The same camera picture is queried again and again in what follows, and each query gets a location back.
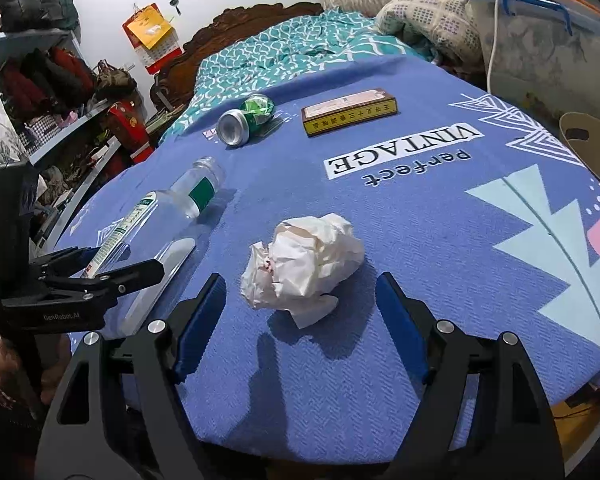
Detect clear plastic bottle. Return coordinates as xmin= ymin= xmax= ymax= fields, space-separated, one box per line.
xmin=83 ymin=156 xmax=224 ymax=278

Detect person's left hand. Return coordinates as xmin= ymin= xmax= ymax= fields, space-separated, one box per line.
xmin=0 ymin=334 xmax=72 ymax=405

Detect clear storage box blue lid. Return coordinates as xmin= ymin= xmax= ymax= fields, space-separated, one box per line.
xmin=467 ymin=0 xmax=600 ymax=127

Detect blue patterned bed blanket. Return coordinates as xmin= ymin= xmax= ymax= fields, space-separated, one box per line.
xmin=60 ymin=55 xmax=600 ymax=464

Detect red yellow wall calendar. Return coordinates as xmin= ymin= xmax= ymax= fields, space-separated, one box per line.
xmin=122 ymin=3 xmax=183 ymax=75

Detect dark wooden headboard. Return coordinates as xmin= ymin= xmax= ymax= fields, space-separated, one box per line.
xmin=149 ymin=2 xmax=324 ymax=110

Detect crushed green soda can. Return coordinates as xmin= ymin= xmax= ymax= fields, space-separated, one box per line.
xmin=215 ymin=93 xmax=275 ymax=148

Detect yellow pink flat box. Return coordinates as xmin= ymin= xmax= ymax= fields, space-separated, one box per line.
xmin=301 ymin=89 xmax=399 ymax=138

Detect white paper ball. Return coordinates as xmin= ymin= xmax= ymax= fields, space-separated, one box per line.
xmin=240 ymin=214 xmax=365 ymax=330

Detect beige trash bin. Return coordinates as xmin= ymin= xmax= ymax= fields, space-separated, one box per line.
xmin=559 ymin=112 xmax=600 ymax=179

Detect white power cable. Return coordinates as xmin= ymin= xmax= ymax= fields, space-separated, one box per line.
xmin=485 ymin=0 xmax=524 ymax=96

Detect grey patterned pillow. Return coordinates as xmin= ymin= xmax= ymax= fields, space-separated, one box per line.
xmin=375 ymin=0 xmax=483 ymax=70

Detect cluttered metal shelf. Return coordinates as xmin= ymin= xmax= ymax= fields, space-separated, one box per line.
xmin=0 ymin=0 xmax=144 ymax=252

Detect teal patterned bed sheet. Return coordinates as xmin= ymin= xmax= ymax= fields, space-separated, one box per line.
xmin=161 ymin=9 xmax=434 ymax=141

